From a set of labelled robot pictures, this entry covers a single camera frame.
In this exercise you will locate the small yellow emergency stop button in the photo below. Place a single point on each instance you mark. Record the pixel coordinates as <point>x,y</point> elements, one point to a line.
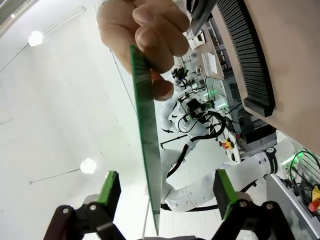
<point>228,145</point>

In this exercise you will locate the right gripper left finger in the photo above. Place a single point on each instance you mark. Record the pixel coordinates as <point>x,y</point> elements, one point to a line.
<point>105,197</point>

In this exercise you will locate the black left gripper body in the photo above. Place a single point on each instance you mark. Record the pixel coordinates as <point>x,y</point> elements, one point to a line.
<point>195,108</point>

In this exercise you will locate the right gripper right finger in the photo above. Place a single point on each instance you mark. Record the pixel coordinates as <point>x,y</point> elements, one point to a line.
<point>227,197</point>

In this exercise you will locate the round ceiling light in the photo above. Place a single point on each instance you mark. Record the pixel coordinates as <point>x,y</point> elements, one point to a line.
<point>35,38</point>
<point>88,166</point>

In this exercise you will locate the large yellow emergency stop button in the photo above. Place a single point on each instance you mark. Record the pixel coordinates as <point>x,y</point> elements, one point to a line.
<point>315,200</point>

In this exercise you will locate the white controller box green light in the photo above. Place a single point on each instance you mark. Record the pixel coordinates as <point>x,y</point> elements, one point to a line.
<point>297,163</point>

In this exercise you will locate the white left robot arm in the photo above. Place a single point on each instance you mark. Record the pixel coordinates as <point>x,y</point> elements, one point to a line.
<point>200,195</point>

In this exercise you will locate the white slotted basket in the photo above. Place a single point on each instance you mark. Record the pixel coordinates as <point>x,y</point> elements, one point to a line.
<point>208,63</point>

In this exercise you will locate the green PCB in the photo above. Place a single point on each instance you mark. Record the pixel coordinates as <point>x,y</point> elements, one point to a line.
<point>147,137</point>

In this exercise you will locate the long black ribbed tray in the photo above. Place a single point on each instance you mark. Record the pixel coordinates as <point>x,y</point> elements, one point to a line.
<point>250,55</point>

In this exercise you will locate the person's left hand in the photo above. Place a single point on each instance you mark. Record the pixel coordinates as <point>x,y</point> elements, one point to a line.
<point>120,27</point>

